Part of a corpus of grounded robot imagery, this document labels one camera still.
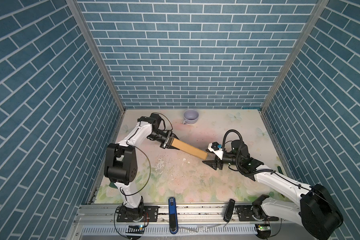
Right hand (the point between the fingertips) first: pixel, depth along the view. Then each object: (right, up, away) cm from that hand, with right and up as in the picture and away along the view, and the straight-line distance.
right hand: (204, 153), depth 79 cm
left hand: (-12, +6, +1) cm, 14 cm away
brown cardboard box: (-9, +4, -5) cm, 11 cm away
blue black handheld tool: (-16, -30, -9) cm, 35 cm away
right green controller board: (+29, -36, -5) cm, 47 cm away
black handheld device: (+12, -27, -5) cm, 30 cm away
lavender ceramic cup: (-7, +21, +35) cm, 41 cm away
